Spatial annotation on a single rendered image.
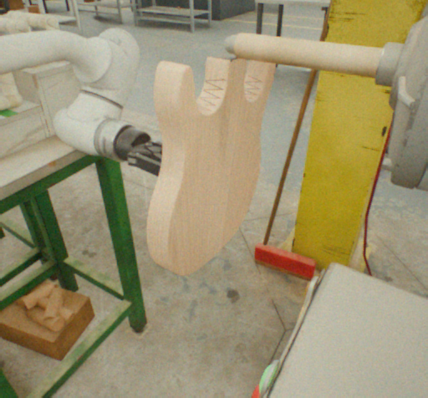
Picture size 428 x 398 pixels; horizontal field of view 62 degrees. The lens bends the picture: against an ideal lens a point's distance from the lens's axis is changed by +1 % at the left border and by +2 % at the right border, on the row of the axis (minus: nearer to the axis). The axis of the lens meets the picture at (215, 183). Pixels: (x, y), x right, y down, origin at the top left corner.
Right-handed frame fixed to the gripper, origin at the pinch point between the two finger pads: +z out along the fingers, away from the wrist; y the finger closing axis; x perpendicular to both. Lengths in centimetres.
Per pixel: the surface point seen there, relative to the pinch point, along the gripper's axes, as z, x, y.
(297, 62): 17.9, 23.3, 10.4
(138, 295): -40, -74, -25
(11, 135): -51, -4, 8
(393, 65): 28.6, 24.5, 11.3
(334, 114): 5, -3, -84
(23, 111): -51, 1, 4
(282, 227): -15, -81, -121
